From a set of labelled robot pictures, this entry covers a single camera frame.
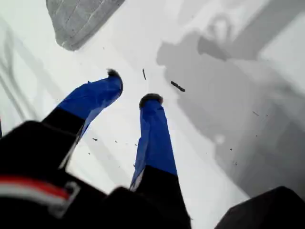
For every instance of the grey striped towel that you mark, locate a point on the grey striped towel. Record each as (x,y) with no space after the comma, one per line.
(78,19)

